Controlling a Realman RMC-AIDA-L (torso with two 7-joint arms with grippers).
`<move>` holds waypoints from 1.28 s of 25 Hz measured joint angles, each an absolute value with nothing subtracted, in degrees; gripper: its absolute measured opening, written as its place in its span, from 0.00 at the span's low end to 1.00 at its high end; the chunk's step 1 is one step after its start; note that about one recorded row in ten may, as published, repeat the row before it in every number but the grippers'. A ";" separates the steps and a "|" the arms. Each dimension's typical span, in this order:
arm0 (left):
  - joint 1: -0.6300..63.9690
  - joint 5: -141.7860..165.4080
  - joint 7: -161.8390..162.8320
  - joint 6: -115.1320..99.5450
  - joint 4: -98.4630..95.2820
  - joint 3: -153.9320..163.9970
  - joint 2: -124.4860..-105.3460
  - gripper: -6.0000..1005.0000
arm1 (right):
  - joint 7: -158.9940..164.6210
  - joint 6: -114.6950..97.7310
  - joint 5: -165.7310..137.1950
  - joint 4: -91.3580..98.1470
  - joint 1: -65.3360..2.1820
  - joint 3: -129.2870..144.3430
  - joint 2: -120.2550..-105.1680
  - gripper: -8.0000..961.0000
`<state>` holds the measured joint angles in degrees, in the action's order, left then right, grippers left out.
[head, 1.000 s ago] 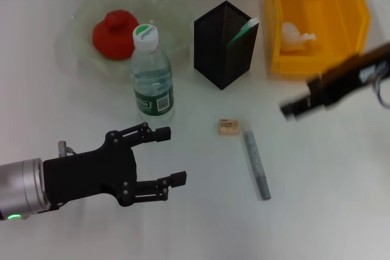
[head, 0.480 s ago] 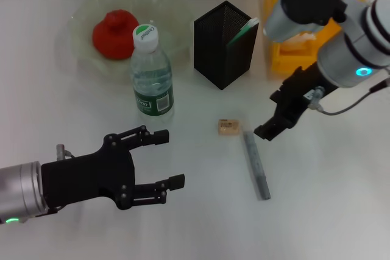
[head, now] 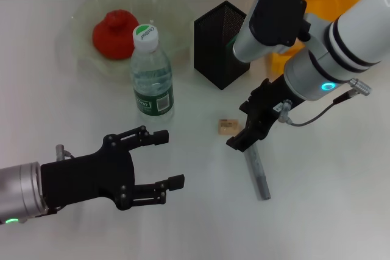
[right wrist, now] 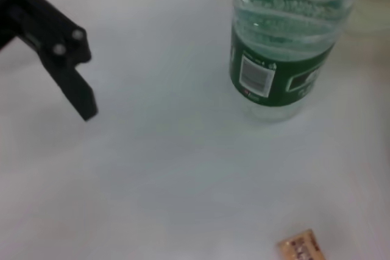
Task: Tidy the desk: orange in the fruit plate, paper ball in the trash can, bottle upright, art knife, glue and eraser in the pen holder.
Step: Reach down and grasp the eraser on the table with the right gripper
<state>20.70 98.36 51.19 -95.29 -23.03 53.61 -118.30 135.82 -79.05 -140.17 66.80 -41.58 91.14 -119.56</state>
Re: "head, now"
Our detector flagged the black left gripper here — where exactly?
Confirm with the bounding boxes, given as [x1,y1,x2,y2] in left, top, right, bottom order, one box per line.
[40,125,186,211]

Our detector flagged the red orange fruit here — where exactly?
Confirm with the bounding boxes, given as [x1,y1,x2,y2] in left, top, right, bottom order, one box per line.
[92,10,140,61]

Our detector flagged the clear green-label water bottle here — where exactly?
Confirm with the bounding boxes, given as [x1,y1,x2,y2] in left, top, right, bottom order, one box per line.
[130,23,175,124]

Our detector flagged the right wrist camera housing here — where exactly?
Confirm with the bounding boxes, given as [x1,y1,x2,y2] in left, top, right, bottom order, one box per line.
[233,0,308,63]

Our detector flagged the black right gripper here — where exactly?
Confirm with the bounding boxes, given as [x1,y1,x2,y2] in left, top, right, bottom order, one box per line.
[225,75,306,153]

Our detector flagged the green glass fruit plate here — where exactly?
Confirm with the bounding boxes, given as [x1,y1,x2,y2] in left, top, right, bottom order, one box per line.
[56,0,196,84]

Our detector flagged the black mesh pen holder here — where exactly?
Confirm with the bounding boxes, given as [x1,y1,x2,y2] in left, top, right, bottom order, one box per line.
[193,0,252,91]

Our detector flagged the grey marker pen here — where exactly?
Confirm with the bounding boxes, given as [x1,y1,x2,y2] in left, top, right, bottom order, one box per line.
[245,144,272,202]

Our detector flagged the right arm cable with connectors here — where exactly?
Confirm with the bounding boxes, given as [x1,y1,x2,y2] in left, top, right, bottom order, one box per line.
[280,78,374,127]

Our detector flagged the left arm cable with connector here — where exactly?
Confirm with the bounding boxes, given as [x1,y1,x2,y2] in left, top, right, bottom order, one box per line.
[54,144,76,161]

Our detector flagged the beige eraser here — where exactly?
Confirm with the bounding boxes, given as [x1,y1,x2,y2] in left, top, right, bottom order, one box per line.
[218,118,241,135]

